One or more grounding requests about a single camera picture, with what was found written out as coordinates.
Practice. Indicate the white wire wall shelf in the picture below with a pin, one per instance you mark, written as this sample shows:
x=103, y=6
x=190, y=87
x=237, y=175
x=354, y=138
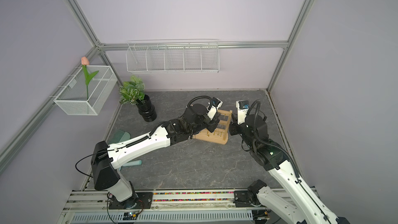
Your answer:
x=173, y=56

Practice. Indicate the black plant pot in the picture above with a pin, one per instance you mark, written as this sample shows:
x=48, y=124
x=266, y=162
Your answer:
x=146, y=109

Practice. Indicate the white cable duct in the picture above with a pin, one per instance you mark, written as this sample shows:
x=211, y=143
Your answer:
x=162, y=217

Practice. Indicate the white mesh wall basket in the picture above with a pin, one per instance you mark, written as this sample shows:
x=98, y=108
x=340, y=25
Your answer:
x=72, y=99

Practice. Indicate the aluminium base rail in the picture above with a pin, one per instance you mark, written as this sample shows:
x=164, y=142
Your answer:
x=180, y=200

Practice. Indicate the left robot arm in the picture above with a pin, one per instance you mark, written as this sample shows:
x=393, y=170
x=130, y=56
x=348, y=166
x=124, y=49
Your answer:
x=106, y=159

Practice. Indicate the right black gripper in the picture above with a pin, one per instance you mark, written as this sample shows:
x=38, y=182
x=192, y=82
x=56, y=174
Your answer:
x=233, y=129

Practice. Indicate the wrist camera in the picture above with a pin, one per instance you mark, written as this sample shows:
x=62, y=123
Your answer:
x=242, y=110
x=215, y=104

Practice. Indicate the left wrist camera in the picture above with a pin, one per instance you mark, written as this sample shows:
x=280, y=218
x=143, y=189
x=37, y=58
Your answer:
x=215, y=104

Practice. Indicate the wooden jewelry display stand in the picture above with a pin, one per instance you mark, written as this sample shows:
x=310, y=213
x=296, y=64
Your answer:
x=221, y=133

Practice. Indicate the green artificial potted plant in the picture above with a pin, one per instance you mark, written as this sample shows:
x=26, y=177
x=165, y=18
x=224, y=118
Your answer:
x=132, y=91

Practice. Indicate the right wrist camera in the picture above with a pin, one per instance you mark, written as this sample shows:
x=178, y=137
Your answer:
x=242, y=110

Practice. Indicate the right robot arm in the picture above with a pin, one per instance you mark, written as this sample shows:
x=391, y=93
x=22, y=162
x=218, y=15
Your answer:
x=306, y=207

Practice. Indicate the teal dustpan brush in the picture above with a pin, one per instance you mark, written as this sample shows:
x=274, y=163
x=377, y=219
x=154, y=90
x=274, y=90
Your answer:
x=119, y=136

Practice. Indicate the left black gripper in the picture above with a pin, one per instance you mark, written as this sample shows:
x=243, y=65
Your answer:
x=214, y=123

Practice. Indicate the pink artificial tulip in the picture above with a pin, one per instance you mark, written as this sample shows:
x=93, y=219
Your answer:
x=88, y=76

